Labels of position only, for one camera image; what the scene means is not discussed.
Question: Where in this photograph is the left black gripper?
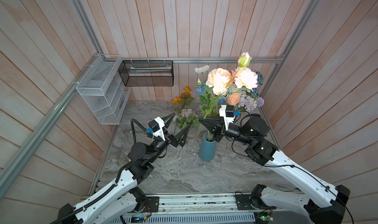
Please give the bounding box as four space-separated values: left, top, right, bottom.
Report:
147 112 190 163

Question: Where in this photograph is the pink white hydrangea bouquet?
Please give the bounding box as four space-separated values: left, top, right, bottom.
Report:
237 95 265 113

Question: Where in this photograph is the yellow orange flower stem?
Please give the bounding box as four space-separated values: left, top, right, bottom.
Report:
172 86 194 114

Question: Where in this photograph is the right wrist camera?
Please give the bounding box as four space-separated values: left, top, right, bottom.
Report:
219 105 240 130

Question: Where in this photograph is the teal ceramic vase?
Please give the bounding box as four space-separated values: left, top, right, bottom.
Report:
199 132 217 162

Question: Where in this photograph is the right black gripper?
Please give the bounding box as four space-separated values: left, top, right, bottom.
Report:
201 115 253 147

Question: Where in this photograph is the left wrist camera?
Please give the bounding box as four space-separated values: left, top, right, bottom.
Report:
146 117 165 141

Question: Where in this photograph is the blue hydrangea mixed bouquet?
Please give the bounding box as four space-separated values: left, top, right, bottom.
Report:
196 83 226 118

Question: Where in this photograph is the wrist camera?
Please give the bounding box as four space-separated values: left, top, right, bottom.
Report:
146 117 165 141
219 105 240 130

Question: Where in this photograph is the green leafy flower bunch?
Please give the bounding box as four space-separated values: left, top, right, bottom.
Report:
173 108 199 129

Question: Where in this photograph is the teal blue rose bouquet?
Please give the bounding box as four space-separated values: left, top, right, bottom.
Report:
252 71 264 97

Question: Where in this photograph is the white wire mesh shelf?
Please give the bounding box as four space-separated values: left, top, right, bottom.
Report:
76 54 130 125

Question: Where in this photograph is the black mesh basket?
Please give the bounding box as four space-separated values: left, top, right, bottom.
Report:
118 60 174 87

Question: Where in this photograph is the peach rose stem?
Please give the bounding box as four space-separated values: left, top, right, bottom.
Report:
226 93 241 106

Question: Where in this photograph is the white flower stem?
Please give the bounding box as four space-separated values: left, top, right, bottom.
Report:
195 65 211 117

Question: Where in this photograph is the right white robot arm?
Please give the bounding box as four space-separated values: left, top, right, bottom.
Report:
199 114 350 224

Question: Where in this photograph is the black corrugated cable hose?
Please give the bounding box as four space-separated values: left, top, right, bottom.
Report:
50 118 148 224

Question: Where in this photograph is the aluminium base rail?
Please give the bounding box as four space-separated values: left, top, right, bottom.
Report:
78 193 314 224

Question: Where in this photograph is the pale peach rose spray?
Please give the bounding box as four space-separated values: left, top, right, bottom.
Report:
206 52 258 97

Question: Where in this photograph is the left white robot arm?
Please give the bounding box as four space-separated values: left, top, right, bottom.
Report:
53 113 190 224

